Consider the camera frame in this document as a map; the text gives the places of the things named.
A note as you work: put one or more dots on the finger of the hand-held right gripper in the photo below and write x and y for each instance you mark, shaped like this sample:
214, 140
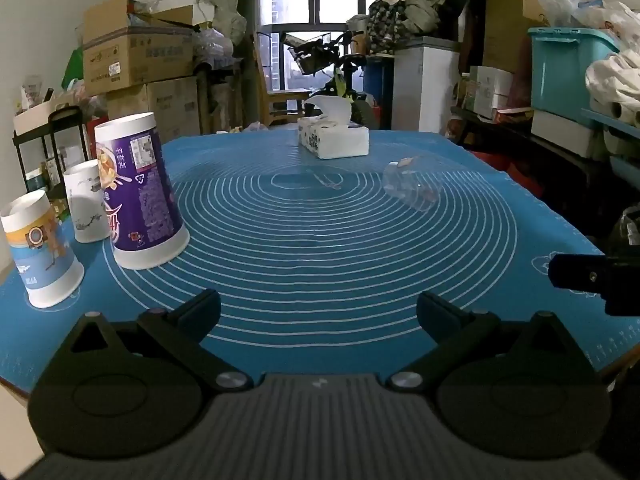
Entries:
585, 272

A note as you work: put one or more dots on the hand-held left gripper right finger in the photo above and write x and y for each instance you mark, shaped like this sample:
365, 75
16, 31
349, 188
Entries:
434, 311

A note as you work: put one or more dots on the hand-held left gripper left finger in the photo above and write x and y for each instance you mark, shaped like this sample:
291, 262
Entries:
204, 310

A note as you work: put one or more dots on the clear plastic cup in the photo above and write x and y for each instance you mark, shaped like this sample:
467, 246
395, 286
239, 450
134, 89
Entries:
412, 185

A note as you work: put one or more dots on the purple instant noodle cup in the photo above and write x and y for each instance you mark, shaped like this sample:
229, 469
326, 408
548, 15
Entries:
142, 200

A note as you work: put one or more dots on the white ink-print paper cup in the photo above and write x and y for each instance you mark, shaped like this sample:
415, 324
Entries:
86, 200

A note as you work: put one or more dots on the blue and orange paper cup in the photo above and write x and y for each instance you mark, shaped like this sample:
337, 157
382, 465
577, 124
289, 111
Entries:
42, 255

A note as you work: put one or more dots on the blue silicone baking mat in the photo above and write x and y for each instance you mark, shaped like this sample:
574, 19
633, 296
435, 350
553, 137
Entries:
310, 240

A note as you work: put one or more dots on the flat white box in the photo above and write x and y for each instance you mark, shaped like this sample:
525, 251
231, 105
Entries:
565, 132

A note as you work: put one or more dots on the dark side table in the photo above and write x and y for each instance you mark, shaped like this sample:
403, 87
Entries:
520, 132

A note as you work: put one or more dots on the white plastic bags pile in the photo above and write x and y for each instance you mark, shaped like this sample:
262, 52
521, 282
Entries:
617, 85

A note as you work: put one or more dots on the white tissue box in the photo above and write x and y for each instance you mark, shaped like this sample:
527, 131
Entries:
337, 137

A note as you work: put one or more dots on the teal plastic storage bin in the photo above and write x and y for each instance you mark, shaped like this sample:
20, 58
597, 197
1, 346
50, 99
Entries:
562, 70

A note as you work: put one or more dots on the small white carton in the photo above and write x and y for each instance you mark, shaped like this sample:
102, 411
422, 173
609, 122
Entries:
492, 90

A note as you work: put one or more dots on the plain cardboard box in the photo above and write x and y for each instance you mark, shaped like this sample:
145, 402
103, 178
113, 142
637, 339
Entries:
165, 107

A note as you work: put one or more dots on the wooden chair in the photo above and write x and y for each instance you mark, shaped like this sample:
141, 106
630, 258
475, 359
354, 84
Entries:
280, 102

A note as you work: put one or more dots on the white cabinet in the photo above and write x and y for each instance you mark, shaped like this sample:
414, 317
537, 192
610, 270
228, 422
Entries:
425, 90

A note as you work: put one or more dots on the black metal rack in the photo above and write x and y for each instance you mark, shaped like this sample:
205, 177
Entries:
65, 115

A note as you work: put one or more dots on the tall cardboard box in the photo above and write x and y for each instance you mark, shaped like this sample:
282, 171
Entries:
510, 25

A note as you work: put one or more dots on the black bicycle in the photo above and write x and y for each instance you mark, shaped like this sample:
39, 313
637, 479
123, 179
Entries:
345, 67

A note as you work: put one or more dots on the open cardboard box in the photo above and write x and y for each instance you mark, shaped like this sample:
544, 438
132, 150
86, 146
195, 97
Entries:
135, 55

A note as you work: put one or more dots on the translucent plastic bag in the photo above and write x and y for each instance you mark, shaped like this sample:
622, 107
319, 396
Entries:
575, 5

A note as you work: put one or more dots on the floral cloth bundle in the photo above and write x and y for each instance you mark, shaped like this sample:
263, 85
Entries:
395, 15

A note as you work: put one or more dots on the pale tied curtain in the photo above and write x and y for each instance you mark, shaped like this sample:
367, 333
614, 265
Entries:
222, 10

